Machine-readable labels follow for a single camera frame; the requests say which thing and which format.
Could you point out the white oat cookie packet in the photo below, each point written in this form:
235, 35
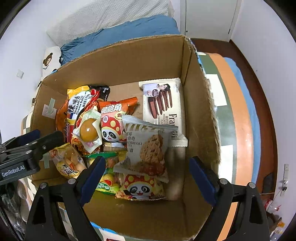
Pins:
146, 145

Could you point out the white Franzzi chocolate biscuit pack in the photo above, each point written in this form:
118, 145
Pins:
163, 104

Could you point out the colourful candy ball bag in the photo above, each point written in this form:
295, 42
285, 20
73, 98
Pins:
111, 158

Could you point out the blue bed sheet edge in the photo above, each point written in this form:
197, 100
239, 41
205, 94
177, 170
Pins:
253, 117

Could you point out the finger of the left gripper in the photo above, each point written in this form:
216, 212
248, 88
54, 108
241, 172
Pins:
35, 149
21, 140

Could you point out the yellow orange snack packet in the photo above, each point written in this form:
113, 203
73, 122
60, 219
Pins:
67, 160

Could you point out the white closet door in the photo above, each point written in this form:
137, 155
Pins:
209, 19

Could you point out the white quilted pillow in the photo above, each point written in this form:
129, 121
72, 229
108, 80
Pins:
90, 16

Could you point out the yellow panda snack bag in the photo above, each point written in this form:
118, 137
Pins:
140, 187

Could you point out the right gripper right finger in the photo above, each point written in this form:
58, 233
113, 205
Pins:
250, 220

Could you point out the blue pillow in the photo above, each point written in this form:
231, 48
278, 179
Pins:
143, 27

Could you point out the brown wooden bed frame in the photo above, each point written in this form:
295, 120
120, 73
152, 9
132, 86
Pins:
266, 180

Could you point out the orange panda snack bag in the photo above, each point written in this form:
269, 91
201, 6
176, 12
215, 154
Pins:
112, 127

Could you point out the green white checkered blanket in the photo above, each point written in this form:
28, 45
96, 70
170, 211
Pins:
222, 104

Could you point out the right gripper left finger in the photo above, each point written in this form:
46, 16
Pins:
45, 220

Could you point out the bear print pillow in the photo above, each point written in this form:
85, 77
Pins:
51, 62

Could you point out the orange mattress edge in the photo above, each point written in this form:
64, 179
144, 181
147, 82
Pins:
242, 123

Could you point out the green yellow gummy bag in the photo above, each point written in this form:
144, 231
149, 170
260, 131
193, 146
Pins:
109, 184

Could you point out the instant noodle bag with egg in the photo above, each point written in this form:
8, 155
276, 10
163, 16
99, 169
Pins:
79, 119

